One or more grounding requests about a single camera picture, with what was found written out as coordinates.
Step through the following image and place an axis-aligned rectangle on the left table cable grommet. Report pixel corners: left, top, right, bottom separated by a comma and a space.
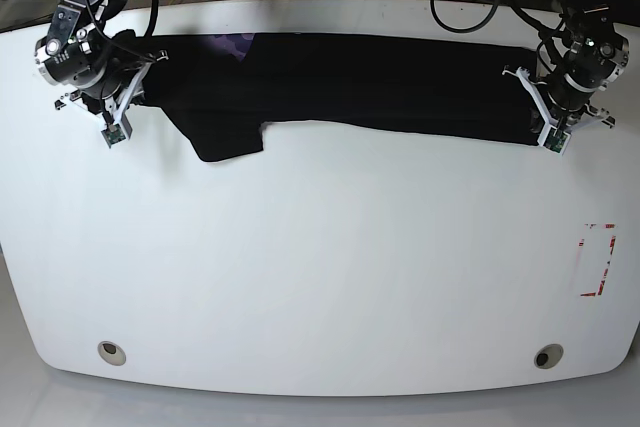
97, 341, 126, 366

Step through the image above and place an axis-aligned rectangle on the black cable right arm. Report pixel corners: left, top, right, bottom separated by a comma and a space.
64, 0, 161, 56

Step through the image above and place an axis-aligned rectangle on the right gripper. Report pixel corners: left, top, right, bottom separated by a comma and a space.
34, 4, 145, 90

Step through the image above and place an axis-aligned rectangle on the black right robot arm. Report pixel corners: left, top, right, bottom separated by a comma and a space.
34, 0, 159, 103

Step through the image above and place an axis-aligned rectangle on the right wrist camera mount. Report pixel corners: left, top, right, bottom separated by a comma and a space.
52, 49, 169, 150

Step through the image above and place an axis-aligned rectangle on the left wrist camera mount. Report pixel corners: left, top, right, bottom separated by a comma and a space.
502, 66, 616, 155

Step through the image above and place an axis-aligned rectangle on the red tape rectangle marking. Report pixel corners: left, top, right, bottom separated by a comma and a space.
572, 223, 617, 298

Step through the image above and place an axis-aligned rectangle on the table cable grommet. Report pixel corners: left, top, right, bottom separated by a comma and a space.
97, 341, 126, 366
534, 344, 564, 370

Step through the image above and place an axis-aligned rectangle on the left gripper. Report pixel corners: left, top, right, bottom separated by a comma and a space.
535, 31, 629, 112

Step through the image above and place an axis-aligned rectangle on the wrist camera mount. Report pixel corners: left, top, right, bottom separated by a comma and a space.
502, 66, 616, 155
52, 49, 169, 150

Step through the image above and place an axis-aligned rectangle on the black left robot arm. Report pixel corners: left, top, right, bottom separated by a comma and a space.
546, 0, 629, 118

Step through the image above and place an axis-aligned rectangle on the right table cable grommet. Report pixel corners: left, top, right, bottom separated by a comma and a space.
534, 344, 564, 370

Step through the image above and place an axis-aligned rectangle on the black T-shirt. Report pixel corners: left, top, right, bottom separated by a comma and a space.
133, 33, 537, 162

